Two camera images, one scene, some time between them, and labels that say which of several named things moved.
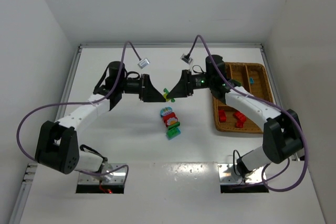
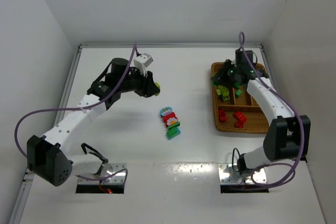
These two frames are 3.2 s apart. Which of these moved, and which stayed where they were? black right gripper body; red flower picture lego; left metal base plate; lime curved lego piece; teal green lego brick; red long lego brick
Moved: black right gripper body; lime curved lego piece
Stayed: red long lego brick; red flower picture lego; left metal base plate; teal green lego brick
